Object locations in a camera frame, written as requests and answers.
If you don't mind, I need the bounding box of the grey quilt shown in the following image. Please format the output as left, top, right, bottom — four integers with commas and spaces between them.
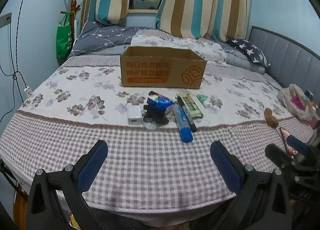
222, 45, 266, 74

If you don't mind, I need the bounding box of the blue packet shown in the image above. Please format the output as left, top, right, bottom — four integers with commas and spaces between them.
146, 91, 175, 115

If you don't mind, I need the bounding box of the wall switch box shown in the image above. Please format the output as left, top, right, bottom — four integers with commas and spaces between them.
0, 12, 12, 29

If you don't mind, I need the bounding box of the smartphone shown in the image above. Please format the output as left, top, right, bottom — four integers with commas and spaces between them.
279, 127, 298, 157

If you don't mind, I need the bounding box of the black plastic item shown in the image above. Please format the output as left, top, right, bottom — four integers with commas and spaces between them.
143, 105, 170, 123

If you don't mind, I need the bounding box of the large blue marker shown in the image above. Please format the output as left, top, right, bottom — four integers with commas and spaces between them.
174, 104, 194, 143

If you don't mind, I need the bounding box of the grey padded headboard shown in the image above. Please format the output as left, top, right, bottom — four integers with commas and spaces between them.
246, 26, 320, 93

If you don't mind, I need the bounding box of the black marker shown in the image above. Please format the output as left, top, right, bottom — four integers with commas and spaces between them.
177, 96, 198, 132

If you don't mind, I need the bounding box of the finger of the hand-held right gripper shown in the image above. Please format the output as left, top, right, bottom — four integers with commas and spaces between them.
265, 144, 294, 169
286, 135, 312, 157

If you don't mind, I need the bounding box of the green shopping bag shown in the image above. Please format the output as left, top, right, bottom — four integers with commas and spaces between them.
56, 11, 73, 59

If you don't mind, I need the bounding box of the floral checked bedspread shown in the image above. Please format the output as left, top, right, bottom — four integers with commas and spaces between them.
0, 29, 316, 214

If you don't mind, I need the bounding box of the grey star-print duvet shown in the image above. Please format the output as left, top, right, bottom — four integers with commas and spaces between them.
67, 20, 160, 58

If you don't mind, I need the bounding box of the bed frame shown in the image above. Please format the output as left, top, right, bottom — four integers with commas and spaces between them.
0, 159, 28, 230

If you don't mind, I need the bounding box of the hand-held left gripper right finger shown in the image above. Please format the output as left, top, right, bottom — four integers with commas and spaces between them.
210, 141, 293, 230

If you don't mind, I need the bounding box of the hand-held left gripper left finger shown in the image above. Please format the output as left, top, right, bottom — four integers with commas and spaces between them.
26, 140, 108, 230

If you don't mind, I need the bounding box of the navy star pillow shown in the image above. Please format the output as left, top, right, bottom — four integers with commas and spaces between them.
226, 38, 270, 68

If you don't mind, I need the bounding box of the white charger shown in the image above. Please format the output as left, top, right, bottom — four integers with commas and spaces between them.
127, 106, 143, 125

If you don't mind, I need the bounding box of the black wall cable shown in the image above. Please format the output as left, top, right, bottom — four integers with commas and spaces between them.
0, 0, 34, 120

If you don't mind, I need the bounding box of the brown cardboard box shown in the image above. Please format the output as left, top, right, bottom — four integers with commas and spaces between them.
119, 46, 207, 89

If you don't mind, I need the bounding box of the green packet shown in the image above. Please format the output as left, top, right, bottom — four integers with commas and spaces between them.
180, 92, 203, 119

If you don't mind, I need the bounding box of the cream frilly pouch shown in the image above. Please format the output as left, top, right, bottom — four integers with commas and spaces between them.
277, 84, 318, 121

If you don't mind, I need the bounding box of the small brown toy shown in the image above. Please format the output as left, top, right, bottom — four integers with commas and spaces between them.
264, 108, 278, 128

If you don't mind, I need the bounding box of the green white glue stick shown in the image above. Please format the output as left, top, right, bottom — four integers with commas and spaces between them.
196, 93, 212, 109

